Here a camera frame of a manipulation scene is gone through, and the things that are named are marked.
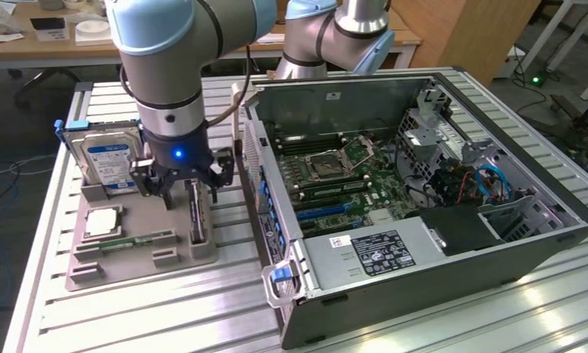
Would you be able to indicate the black installed RAM stick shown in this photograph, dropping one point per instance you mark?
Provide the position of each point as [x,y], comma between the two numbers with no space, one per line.
[335,188]

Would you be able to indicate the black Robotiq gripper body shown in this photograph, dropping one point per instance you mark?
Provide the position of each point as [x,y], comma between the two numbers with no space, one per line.
[179,154]

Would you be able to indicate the white paper stack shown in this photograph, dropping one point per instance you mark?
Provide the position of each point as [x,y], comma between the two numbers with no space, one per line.
[273,38]

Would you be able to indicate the green RAM stick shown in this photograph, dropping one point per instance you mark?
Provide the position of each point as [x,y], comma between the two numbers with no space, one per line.
[127,242]

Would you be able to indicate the wooden desk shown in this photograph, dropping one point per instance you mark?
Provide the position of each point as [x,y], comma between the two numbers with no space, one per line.
[39,49]

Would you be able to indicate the white note card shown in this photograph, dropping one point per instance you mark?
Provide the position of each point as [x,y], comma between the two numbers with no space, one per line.
[4,38]

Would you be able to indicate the grey cup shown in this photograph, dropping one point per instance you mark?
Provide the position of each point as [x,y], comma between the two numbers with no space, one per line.
[52,4]

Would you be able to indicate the hard disk with blue carrier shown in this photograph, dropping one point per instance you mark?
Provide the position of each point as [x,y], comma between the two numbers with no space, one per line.
[103,162]

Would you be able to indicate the blue expansion slot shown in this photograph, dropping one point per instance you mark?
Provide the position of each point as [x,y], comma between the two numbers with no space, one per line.
[323,212]

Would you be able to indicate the metal socket cover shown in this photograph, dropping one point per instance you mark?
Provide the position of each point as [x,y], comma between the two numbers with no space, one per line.
[359,139]

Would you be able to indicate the white control box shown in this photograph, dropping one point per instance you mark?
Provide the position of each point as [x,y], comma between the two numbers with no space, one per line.
[513,66]

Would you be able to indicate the silver CPU chip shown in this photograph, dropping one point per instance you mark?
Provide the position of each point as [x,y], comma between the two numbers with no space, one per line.
[102,223]

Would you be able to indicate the black graphics card metal bracket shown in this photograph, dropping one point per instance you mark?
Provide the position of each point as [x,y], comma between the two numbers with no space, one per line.
[196,213]

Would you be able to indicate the grey metal disk bay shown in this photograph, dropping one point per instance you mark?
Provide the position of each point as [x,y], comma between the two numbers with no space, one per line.
[519,220]

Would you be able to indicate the black office chair base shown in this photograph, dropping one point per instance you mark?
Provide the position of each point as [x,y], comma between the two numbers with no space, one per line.
[44,79]

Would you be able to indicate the dark floor equipment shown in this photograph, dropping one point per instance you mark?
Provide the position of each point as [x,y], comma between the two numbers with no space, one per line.
[583,121]

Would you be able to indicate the white table frame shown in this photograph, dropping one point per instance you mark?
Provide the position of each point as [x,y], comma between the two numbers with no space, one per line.
[551,66]

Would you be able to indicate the grey plastic parts rack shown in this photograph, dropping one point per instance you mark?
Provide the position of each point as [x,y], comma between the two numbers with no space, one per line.
[142,235]

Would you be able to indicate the wooden cabinet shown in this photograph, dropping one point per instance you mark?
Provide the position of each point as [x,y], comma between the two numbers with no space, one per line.
[471,36]

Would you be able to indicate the open dark grey PC case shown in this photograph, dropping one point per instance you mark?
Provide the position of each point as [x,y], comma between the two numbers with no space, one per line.
[422,294]

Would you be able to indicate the perforated metal drive cage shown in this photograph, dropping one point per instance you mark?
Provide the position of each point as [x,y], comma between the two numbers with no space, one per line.
[422,147]

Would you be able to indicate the white tape roll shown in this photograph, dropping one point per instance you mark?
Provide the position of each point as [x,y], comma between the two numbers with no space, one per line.
[74,3]

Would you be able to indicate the white box black top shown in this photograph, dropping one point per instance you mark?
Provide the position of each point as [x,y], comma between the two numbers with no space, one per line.
[50,29]

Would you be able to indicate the black RAM slot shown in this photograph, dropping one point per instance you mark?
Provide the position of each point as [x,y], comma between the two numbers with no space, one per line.
[311,148]
[309,139]

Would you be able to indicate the green motherboard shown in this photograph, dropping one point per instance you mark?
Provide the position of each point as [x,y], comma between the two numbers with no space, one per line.
[387,184]

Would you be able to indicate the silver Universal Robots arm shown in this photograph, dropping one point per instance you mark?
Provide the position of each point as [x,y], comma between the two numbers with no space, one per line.
[167,73]

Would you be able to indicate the grey power supply unit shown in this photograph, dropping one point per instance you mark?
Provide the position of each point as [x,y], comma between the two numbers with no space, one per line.
[334,264]

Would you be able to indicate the silver chipset heatsink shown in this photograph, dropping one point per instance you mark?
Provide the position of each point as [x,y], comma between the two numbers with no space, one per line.
[382,217]

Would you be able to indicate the blue case latch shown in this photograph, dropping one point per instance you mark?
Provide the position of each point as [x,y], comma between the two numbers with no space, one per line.
[281,276]

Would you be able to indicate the CPU socket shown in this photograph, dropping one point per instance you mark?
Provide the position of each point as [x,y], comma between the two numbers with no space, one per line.
[331,165]

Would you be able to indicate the black adapter green light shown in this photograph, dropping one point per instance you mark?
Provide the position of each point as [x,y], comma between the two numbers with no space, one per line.
[535,80]

